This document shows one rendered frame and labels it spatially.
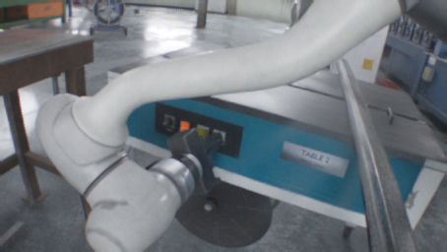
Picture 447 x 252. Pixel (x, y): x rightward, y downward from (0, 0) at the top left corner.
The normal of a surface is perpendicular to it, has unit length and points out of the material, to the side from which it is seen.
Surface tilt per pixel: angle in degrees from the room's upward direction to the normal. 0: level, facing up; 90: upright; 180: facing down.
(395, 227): 0
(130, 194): 25
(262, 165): 90
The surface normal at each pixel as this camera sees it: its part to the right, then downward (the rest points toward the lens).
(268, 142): -0.40, 0.36
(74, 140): -0.08, 0.15
